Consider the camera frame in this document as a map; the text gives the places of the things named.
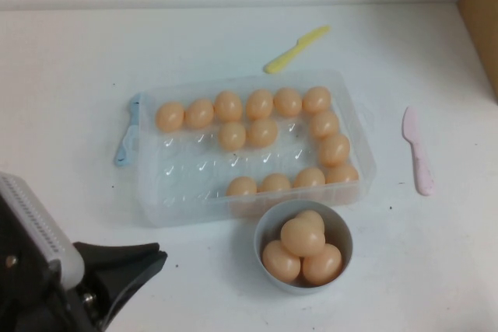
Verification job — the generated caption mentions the clear plastic egg box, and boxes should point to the clear plastic egg box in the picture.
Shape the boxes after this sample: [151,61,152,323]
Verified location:
[134,69,377,229]

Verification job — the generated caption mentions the beige egg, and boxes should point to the beige egg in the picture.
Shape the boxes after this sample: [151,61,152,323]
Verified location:
[302,243,343,285]
[226,176,258,197]
[294,209,326,232]
[184,98,216,130]
[258,173,293,194]
[213,90,244,122]
[261,239,302,283]
[292,167,327,189]
[309,110,341,139]
[155,101,186,133]
[245,89,275,121]
[246,117,279,149]
[302,86,332,114]
[280,217,326,257]
[318,133,351,167]
[325,163,359,185]
[217,121,247,151]
[273,87,303,117]

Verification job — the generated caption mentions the brown cardboard box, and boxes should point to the brown cardboard box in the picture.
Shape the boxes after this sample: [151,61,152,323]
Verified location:
[457,0,498,104]

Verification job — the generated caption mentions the pink plastic knife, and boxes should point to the pink plastic knife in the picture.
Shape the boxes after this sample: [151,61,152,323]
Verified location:
[402,105,436,197]

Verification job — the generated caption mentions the light blue plastic knife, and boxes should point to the light blue plastic knife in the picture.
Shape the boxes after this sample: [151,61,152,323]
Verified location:
[113,93,142,169]

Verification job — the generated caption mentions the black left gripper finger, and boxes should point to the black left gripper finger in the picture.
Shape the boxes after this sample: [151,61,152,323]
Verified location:
[96,265,164,332]
[72,241,169,278]

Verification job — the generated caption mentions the grey round bowl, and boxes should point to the grey round bowl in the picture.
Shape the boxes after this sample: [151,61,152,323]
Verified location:
[254,199,354,296]

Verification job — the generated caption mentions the yellow plastic knife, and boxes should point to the yellow plastic knife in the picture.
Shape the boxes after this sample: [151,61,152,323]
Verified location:
[264,24,332,75]

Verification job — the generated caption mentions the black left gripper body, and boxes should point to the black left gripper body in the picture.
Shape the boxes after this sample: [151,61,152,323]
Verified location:
[0,193,118,332]

